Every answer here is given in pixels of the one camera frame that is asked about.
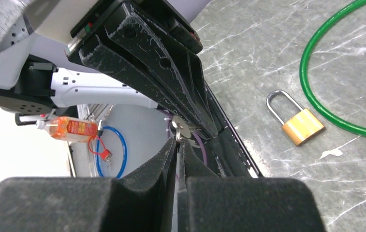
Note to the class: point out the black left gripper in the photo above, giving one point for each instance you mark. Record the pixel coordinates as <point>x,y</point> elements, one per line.
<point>148,45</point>

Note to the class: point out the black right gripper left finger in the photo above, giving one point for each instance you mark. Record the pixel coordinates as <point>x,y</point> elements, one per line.
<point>141,201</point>

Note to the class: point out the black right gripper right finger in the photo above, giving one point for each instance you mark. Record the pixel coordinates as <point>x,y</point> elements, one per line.
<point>209,203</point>

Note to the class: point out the silver key bunch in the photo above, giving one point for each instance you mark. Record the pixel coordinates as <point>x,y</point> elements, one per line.
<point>181,129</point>

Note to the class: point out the brass padlock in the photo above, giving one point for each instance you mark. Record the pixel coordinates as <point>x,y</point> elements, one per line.
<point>299,128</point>

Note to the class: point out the green cable lock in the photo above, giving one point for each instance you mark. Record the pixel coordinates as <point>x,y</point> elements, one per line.
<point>303,69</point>

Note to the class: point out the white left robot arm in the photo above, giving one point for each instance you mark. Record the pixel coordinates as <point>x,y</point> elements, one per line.
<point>61,53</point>

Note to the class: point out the orange drink bottle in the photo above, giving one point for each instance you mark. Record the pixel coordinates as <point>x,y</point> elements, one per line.
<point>69,129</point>

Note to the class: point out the blue cable lock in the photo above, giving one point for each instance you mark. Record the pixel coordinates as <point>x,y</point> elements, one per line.
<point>111,152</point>

